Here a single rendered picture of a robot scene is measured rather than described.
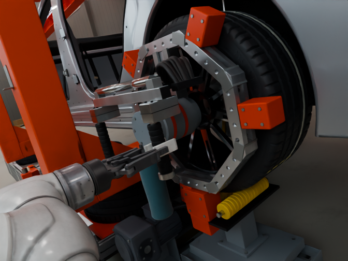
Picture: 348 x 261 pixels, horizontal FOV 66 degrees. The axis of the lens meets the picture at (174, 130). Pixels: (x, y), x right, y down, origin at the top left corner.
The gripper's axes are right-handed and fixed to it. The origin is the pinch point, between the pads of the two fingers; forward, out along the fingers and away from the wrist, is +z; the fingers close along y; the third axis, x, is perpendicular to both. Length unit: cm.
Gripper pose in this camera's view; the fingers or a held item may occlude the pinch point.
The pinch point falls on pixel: (161, 147)
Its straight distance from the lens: 69.3
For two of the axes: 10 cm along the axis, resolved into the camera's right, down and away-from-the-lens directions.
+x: -2.3, -9.5, -2.1
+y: 6.2, 0.2, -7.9
